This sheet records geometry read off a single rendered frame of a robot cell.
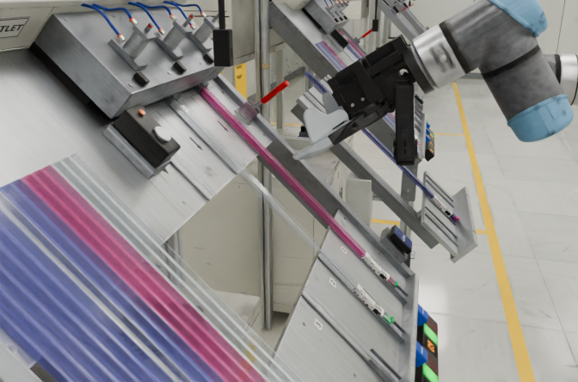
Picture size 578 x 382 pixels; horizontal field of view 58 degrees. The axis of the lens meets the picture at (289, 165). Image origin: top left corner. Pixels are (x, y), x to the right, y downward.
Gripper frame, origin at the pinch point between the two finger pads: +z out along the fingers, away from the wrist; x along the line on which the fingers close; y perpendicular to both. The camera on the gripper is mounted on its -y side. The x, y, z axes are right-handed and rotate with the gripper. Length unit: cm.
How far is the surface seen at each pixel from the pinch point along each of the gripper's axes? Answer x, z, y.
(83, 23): 13.4, 11.9, 29.5
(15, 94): 25.0, 16.9, 24.5
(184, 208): 17.5, 12.0, 3.3
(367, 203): -46, 10, -25
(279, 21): -96, 19, 28
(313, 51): -96, 14, 14
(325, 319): 12.3, 6.4, -20.2
